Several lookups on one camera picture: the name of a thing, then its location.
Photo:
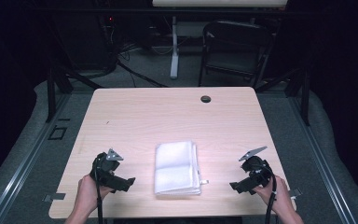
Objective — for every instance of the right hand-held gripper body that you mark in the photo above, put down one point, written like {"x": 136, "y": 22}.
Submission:
{"x": 258, "y": 169}

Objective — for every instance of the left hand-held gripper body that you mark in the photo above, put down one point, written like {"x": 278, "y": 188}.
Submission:
{"x": 104, "y": 169}

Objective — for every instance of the person's left hand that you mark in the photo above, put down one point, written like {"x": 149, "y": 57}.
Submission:
{"x": 88, "y": 194}

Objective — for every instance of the person's right hand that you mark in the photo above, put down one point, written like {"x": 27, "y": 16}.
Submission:
{"x": 281, "y": 196}

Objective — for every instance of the black metal stand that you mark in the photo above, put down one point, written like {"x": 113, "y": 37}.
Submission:
{"x": 52, "y": 93}
{"x": 304, "y": 96}

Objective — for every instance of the black folding chair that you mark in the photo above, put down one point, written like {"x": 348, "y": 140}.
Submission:
{"x": 236, "y": 62}

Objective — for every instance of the dark equipment with red light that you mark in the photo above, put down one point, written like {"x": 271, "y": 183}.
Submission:
{"x": 84, "y": 37}

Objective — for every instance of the white desk leg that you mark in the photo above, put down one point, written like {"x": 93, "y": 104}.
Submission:
{"x": 174, "y": 53}

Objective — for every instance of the black horizontal bar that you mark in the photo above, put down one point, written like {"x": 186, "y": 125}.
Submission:
{"x": 136, "y": 11}

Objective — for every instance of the grey table bracket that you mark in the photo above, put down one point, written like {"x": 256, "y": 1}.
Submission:
{"x": 296, "y": 193}
{"x": 54, "y": 197}

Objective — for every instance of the metal floor rail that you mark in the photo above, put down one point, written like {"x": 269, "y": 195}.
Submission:
{"x": 28, "y": 158}
{"x": 320, "y": 161}

